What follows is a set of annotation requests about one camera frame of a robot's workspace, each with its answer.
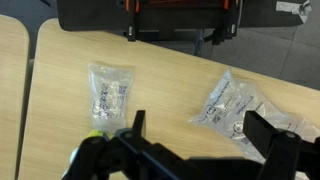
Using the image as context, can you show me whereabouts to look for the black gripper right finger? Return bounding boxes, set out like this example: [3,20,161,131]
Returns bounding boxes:
[242,110,320,180]

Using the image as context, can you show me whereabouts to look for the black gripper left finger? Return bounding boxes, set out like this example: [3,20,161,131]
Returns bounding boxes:
[63,109,158,180]

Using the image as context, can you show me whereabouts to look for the clear plastic air pillow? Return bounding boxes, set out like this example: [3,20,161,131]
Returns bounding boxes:
[87,62,134,134]

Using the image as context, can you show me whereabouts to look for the long clear air pillow strip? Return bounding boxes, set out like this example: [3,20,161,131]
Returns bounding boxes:
[188,68,320,164]

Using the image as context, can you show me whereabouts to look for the white yellow-label spray bottle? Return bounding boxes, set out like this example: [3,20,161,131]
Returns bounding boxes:
[61,129,116,180]

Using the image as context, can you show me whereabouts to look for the piece of silver tape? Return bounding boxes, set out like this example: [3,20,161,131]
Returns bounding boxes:
[275,0,313,24]

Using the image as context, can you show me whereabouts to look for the black orange clamp mount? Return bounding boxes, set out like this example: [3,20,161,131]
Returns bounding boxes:
[116,0,241,46]

